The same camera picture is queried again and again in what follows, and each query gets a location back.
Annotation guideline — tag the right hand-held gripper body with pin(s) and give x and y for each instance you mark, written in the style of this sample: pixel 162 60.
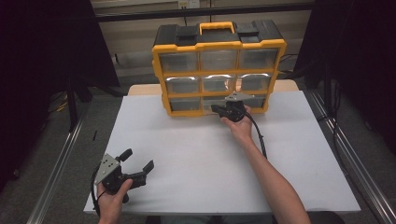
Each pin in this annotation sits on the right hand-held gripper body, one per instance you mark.
pixel 235 110

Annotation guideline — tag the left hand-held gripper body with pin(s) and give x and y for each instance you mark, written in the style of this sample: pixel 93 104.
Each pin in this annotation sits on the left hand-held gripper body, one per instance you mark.
pixel 109 176

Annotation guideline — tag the clear plastic drawer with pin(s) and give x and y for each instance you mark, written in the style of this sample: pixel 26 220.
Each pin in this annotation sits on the clear plastic drawer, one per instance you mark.
pixel 208 101

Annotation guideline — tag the yellow black organizer cabinet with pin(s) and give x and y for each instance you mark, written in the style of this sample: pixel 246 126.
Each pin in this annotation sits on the yellow black organizer cabinet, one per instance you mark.
pixel 218 40

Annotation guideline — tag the person's right hand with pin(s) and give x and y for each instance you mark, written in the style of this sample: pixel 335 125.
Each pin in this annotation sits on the person's right hand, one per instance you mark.
pixel 243 129

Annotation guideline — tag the person's left hand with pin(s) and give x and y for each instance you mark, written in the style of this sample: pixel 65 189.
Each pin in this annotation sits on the person's left hand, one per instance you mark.
pixel 111 203

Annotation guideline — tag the set of clear cabinet drawers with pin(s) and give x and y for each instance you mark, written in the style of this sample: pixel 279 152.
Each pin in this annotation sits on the set of clear cabinet drawers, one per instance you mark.
pixel 179 62

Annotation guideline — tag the wooden table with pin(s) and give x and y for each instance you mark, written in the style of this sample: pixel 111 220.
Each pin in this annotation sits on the wooden table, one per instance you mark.
pixel 143 90

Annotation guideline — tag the black metal bar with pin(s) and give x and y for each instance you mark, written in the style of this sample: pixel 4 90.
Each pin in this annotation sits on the black metal bar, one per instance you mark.
pixel 155 14

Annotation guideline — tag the black curtain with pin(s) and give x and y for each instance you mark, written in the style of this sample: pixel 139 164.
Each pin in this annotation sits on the black curtain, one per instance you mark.
pixel 358 62
pixel 37 62

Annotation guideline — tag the aluminium rail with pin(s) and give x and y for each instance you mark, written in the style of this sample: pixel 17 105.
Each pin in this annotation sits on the aluminium rail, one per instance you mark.
pixel 358 168
pixel 56 174

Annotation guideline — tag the black stand post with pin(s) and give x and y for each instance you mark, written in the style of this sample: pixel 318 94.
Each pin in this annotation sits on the black stand post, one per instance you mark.
pixel 73 105

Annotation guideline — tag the wall outlet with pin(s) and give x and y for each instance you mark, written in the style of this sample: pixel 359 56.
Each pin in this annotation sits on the wall outlet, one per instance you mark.
pixel 188 3

